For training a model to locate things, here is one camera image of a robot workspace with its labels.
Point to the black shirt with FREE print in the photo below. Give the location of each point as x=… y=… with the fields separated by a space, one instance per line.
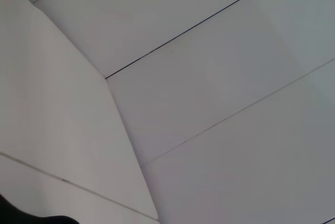
x=15 y=214

